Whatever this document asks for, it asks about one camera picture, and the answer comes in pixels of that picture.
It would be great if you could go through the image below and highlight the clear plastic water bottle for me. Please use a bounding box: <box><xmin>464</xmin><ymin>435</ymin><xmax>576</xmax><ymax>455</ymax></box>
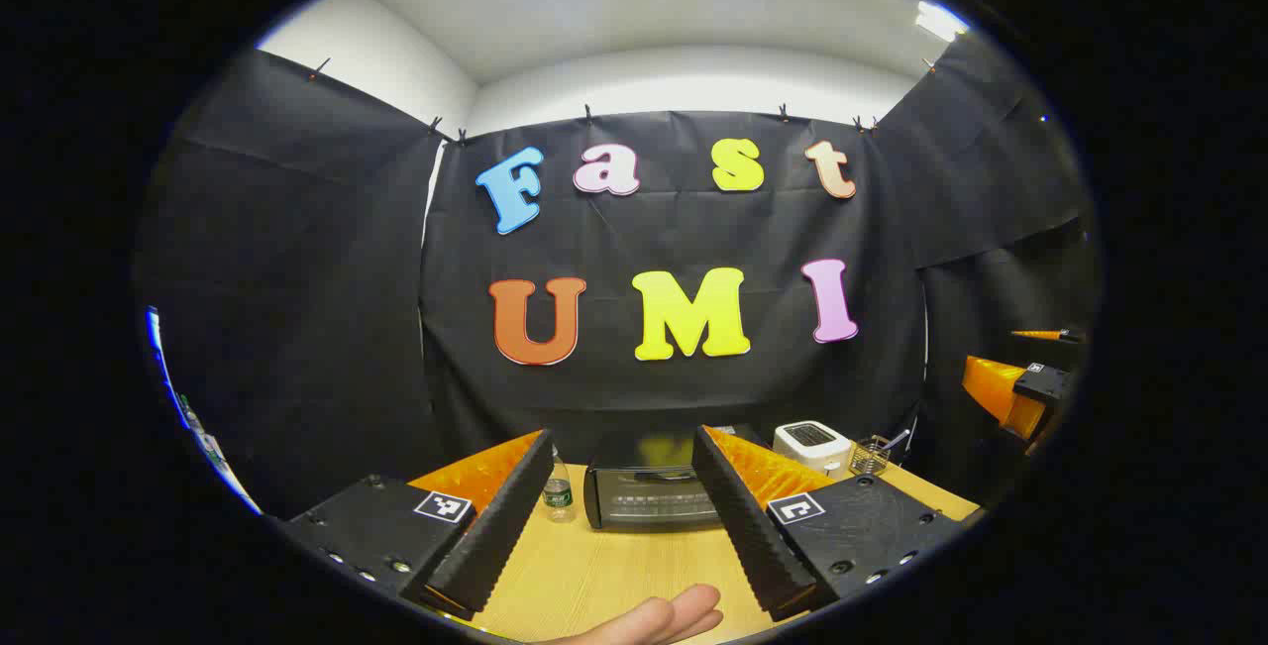
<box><xmin>543</xmin><ymin>447</ymin><xmax>577</xmax><ymax>524</ymax></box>

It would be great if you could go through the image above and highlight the white toaster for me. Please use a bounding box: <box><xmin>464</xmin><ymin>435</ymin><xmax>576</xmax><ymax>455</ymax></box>
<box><xmin>773</xmin><ymin>420</ymin><xmax>853</xmax><ymax>481</ymax></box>

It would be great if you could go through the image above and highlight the wire mesh basket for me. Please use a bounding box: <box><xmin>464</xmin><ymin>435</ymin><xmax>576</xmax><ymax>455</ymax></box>
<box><xmin>850</xmin><ymin>437</ymin><xmax>893</xmax><ymax>477</ymax></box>

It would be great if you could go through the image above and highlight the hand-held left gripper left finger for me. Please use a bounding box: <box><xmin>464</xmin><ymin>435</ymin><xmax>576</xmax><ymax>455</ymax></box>
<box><xmin>282</xmin><ymin>429</ymin><xmax>554</xmax><ymax>616</ymax></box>

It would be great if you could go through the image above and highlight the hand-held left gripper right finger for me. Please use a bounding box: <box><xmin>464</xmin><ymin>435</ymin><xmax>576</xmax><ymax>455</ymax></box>
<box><xmin>691</xmin><ymin>425</ymin><xmax>970</xmax><ymax>623</ymax></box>

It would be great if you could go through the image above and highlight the black backdrop cloth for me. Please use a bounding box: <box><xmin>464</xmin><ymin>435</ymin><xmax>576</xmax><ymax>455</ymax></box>
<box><xmin>134</xmin><ymin>31</ymin><xmax>1101</xmax><ymax>519</ymax></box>

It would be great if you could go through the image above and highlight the black electric oven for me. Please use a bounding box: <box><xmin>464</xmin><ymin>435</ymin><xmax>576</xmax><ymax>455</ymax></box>
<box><xmin>582</xmin><ymin>427</ymin><xmax>764</xmax><ymax>531</ymax></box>

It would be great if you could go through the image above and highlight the ceiling light panel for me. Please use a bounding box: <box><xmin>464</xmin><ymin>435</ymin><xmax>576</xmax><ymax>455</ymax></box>
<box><xmin>915</xmin><ymin>0</ymin><xmax>969</xmax><ymax>43</ymax></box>

